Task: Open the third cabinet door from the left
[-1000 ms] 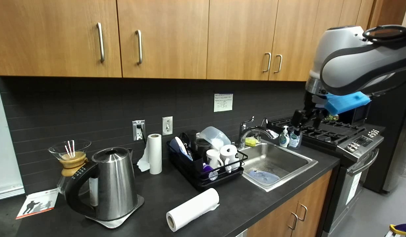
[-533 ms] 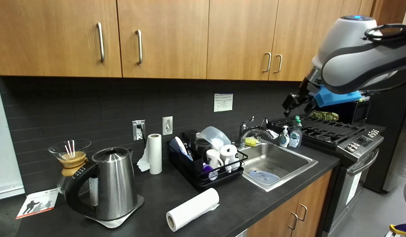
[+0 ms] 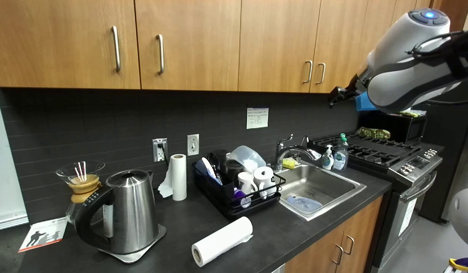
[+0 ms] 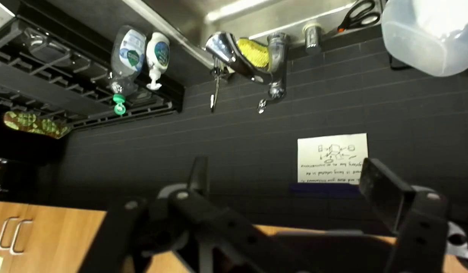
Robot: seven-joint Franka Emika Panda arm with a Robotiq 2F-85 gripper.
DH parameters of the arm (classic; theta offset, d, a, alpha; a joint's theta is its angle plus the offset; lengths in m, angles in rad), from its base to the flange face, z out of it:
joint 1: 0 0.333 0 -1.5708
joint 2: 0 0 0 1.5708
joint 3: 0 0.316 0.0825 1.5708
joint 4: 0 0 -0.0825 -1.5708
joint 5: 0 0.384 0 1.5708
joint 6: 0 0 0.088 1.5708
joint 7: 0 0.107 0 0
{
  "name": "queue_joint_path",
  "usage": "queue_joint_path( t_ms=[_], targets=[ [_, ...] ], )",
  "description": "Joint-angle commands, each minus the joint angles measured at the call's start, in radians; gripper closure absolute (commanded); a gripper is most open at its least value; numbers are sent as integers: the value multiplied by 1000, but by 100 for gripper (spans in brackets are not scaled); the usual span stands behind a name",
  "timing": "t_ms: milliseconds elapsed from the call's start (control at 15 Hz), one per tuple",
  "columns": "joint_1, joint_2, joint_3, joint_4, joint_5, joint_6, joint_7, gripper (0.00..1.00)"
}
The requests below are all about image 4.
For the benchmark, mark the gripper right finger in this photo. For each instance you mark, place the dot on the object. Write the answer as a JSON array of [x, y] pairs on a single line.
[[423, 227]]

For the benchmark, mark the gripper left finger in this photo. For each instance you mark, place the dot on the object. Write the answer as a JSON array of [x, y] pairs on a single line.
[[203, 216]]

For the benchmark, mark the wooden cabinet door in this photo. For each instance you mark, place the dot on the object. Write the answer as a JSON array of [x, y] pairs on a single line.
[[63, 235]]

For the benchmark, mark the wooden cabinet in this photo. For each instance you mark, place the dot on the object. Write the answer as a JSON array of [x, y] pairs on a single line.
[[59, 235]]

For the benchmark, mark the white paper note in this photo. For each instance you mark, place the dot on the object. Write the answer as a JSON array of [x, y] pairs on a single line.
[[332, 159]]

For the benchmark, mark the white soap pump bottle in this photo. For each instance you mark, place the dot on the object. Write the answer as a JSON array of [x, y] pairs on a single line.
[[158, 53]]

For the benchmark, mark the yellow sponge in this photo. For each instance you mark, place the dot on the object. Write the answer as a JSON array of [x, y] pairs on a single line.
[[253, 52]]

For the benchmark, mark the chrome tap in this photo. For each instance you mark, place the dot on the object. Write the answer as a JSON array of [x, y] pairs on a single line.
[[276, 57]]

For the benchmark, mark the clear dish soap bottle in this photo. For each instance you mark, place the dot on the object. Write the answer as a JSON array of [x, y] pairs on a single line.
[[128, 57]]

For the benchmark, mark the translucent plastic jug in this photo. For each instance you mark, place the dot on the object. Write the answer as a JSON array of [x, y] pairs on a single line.
[[431, 34]]

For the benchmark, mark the green patterned oven mitt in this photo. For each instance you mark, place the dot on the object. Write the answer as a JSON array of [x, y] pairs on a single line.
[[32, 123]]

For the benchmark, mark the black dish drying rack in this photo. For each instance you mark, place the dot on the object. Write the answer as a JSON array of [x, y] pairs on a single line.
[[48, 83]]

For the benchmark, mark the stainless steel sink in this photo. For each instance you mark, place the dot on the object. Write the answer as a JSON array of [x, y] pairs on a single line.
[[218, 11]]

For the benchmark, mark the clear drinking glass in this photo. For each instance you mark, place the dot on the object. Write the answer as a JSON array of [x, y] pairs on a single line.
[[48, 47]]

